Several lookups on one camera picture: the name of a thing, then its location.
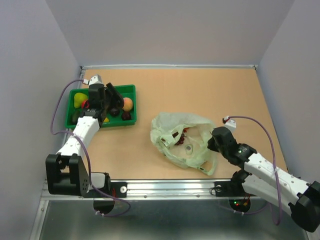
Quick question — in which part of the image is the green yellow pear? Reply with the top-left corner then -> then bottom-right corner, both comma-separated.
73,92 -> 88,109

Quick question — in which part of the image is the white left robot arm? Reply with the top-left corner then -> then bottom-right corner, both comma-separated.
45,80 -> 124,197

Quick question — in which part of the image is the dark red grape bunch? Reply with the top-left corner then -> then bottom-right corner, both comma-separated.
172,130 -> 186,146

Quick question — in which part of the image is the aluminium mounting rail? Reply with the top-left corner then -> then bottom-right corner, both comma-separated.
41,178 -> 276,201

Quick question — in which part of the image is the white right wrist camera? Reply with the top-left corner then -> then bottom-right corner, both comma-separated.
222,116 -> 237,133

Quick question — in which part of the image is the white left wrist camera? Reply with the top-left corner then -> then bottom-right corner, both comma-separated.
88,74 -> 103,86

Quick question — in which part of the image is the dark purple mangosteen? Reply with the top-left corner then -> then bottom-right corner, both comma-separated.
109,107 -> 121,117

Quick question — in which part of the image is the dark green avocado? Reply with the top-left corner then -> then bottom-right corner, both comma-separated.
71,110 -> 81,125

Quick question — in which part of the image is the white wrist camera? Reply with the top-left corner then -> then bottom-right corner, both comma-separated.
88,74 -> 103,86
222,116 -> 237,133

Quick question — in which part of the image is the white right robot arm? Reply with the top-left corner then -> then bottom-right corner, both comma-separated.
208,126 -> 320,233

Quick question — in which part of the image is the bright red apple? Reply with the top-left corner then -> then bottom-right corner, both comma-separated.
81,99 -> 90,109

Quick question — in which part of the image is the green plastic tray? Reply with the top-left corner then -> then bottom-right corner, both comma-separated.
64,84 -> 138,130

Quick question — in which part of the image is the peach fruit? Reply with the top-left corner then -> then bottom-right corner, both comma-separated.
122,97 -> 134,112

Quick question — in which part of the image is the light green plastic bag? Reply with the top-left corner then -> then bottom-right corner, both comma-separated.
150,112 -> 217,176

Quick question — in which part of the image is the dark maroon plum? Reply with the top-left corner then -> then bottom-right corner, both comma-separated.
121,111 -> 132,121

